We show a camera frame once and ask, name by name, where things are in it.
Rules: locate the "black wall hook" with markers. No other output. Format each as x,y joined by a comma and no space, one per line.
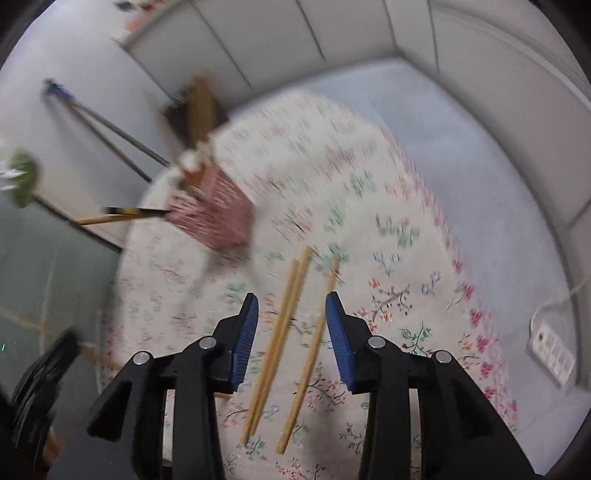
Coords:
57,88

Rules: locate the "plastic bag of greens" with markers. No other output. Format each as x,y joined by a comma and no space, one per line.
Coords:
23,177

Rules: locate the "pink perforated plastic basket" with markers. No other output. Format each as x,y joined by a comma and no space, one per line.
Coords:
214,210

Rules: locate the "plain bamboo chopstick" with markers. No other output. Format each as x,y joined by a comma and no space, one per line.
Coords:
309,360
272,350
288,318

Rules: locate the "black trash bin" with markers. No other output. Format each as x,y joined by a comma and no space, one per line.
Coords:
178,120

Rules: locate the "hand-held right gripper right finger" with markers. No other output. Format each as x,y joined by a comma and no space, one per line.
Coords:
339,344

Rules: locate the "floral tablecloth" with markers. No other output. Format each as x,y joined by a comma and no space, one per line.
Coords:
369,221

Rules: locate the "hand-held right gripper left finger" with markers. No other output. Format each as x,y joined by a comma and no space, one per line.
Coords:
244,341

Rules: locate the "grey mop poles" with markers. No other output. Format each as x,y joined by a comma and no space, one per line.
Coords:
111,134

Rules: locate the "white power strip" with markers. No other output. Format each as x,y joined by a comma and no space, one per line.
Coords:
554,353

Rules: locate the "bunch of bamboo chopsticks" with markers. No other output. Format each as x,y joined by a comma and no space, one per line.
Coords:
201,113

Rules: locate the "dark bamboo chopstick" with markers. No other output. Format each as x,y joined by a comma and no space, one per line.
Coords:
124,213

